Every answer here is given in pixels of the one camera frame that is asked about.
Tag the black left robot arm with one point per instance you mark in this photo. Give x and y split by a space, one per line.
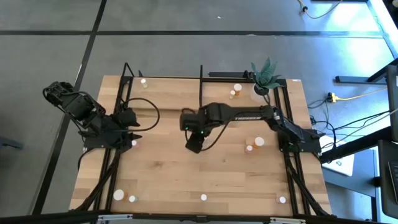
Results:
77 104

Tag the small white-capped medicine bottle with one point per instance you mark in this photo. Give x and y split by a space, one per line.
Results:
132 198

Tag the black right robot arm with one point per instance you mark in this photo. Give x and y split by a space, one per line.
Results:
248 117

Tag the black diagonal desk bar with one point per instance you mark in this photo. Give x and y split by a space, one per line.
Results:
357 144

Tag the snake plant in white pot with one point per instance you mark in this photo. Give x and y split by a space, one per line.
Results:
265 76

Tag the small yellow medicine bottle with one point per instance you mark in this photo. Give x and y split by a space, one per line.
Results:
232 92

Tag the wooden shelf with black frame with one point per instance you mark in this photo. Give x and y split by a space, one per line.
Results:
164 93

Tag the black desk frame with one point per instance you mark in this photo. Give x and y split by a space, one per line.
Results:
354 79

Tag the dark monitor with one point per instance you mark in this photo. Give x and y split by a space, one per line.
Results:
393 102

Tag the teal pill-filled medicine bottle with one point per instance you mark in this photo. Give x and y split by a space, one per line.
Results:
203 197

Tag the dark laptop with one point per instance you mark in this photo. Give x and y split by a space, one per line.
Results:
388 186

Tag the small pink medicine bottle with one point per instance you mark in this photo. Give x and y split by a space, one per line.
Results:
134 143
282 199
249 148

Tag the black aluminium table frame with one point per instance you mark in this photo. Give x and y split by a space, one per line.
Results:
290 186

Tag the large orange medicine bottle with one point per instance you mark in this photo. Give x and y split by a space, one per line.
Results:
259 142
237 87
118 194

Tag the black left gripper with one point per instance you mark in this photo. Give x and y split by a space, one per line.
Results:
115 130

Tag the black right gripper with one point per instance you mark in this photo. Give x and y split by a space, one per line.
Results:
192 123

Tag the grey chair foot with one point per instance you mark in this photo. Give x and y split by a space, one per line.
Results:
9 143

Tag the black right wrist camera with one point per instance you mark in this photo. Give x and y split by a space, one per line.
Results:
195 143

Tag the yellow power plug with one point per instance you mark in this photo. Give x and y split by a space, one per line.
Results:
333 97

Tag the small yellow-green medicine bottle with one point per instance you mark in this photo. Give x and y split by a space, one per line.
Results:
143 81

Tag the white box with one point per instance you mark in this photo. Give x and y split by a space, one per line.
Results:
340 161

